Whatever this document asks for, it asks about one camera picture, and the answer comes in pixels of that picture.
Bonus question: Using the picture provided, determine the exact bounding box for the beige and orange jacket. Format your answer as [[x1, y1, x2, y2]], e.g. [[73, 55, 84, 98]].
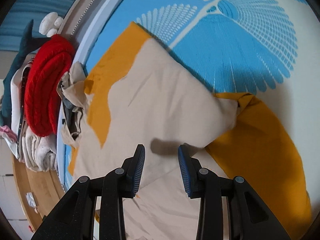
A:
[[57, 23, 312, 239]]

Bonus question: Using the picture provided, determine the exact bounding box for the wooden headboard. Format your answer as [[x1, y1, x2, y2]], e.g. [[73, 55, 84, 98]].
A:
[[12, 157, 65, 231]]

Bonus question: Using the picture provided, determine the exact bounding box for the white tissue on headboard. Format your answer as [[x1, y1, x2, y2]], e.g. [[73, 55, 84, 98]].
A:
[[25, 192, 37, 209]]

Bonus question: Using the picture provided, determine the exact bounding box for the cream folded blanket stack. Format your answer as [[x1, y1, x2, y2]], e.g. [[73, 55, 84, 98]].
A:
[[22, 127, 57, 172]]

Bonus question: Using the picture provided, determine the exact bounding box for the white folded bedding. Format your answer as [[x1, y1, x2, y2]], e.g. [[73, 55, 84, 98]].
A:
[[1, 60, 33, 162]]

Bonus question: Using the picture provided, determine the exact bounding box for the red folded blanket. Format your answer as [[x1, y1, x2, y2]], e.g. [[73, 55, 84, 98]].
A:
[[24, 34, 75, 137]]

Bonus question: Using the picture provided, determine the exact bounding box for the blue patterned bed mat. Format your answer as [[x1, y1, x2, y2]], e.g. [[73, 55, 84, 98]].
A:
[[63, 0, 319, 204]]

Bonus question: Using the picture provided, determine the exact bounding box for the dark teal shark plush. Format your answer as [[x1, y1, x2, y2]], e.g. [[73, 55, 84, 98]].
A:
[[1, 20, 50, 126]]

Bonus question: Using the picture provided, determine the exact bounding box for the white plush toy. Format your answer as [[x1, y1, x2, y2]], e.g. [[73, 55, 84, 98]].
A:
[[39, 12, 63, 37]]

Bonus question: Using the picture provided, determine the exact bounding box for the blue curtain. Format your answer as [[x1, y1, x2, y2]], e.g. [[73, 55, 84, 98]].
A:
[[1, 0, 75, 51]]

